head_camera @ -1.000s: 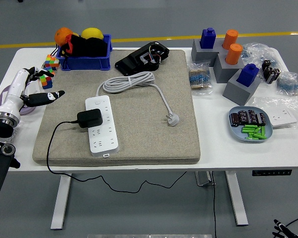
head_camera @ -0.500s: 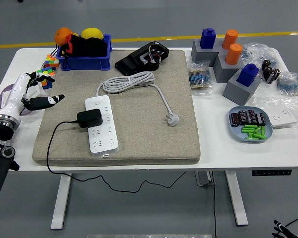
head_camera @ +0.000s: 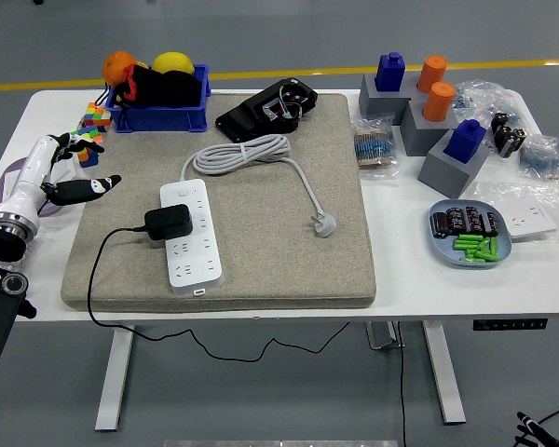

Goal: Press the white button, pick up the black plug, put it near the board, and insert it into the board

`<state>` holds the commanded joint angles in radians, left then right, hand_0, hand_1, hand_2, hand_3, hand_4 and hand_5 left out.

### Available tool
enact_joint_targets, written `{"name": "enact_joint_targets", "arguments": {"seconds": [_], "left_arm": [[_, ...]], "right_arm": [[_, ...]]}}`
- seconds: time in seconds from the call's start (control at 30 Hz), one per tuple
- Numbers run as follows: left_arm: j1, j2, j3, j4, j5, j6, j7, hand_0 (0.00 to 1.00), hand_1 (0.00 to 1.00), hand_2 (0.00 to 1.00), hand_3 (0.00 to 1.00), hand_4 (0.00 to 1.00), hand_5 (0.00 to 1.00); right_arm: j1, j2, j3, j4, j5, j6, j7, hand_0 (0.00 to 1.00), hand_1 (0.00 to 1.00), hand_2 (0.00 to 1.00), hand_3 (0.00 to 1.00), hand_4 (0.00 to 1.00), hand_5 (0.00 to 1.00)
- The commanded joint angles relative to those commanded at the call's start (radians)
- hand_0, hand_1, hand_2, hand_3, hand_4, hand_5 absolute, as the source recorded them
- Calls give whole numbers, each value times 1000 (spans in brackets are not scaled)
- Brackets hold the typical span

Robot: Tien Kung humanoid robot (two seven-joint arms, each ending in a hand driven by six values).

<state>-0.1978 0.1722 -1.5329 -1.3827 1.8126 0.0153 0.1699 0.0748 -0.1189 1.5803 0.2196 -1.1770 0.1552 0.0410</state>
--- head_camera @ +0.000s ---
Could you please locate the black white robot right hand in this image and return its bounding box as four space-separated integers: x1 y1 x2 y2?
515 411 559 447

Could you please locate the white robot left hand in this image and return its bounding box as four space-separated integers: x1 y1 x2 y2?
0 131 123 220

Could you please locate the thin black adapter cord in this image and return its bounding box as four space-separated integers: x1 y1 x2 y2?
87 225 351 362

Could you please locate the black plug adapter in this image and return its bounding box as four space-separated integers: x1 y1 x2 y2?
143 203 195 242

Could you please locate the white power strip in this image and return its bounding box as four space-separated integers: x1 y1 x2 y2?
159 179 225 297

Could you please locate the colourful puzzle cube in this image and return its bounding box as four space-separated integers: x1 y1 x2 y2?
82 102 112 133
69 125 104 169

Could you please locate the black table control panel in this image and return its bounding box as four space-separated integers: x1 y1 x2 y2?
471 318 549 332

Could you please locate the white table leg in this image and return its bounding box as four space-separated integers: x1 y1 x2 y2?
421 320 467 425
94 325 136 432

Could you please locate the orange fruit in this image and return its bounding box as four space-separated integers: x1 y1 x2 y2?
102 50 139 88

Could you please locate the blue plastic bin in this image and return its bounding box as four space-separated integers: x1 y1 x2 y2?
103 63 211 134

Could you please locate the yellow fruit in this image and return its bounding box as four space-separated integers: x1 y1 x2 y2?
151 50 196 75

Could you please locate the blue-grey plate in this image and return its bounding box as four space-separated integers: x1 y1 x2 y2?
428 198 513 269

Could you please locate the clear plastic bag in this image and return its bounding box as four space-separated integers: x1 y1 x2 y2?
474 179 559 243

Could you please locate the grey-brown mat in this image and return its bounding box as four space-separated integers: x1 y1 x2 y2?
59 92 377 314

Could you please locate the bag of resistors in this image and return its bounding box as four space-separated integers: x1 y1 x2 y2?
516 133 559 181
351 115 402 181
451 79 525 129

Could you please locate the bag of black capacitors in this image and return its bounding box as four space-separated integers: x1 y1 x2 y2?
490 110 527 159

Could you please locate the blue square peg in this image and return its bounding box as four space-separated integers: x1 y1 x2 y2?
443 119 487 164
375 52 407 93

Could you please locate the orange cylinder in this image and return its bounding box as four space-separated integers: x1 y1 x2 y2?
416 55 448 93
421 81 457 123

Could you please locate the black hanging cable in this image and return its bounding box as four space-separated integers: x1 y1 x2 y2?
396 320 409 447

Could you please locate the black pouch with red cord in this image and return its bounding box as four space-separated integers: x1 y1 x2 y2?
106 63 202 109

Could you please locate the metal bracket under table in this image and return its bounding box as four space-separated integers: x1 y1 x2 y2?
365 320 405 350

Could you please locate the white wall socket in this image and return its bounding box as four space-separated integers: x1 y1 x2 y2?
505 202 559 241

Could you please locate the grey power strip cable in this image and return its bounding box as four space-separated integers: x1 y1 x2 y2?
180 133 337 240

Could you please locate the black device with wires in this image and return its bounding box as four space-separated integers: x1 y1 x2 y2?
214 77 319 144

